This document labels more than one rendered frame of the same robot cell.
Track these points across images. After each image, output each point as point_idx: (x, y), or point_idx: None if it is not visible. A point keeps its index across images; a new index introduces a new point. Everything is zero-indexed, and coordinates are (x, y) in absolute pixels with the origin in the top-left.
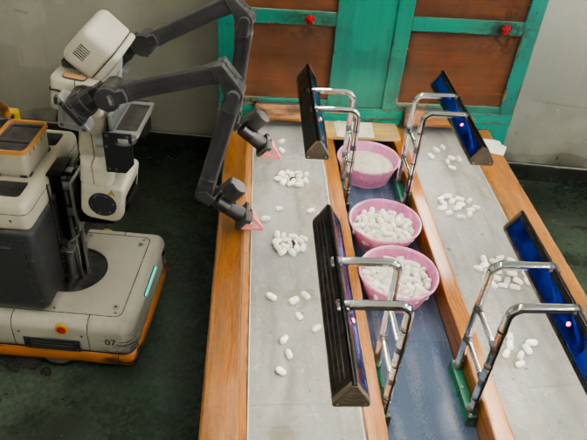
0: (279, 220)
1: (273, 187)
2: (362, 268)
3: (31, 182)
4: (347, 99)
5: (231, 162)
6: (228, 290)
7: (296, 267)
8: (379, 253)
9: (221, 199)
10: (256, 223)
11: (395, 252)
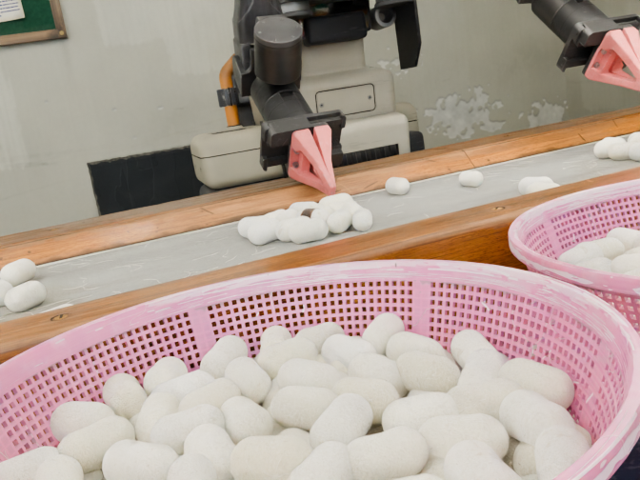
0: (424, 197)
1: (572, 160)
2: (275, 318)
3: (256, 127)
4: None
5: (556, 124)
6: (29, 235)
7: (201, 261)
8: (459, 310)
9: (258, 78)
10: (308, 158)
11: (546, 337)
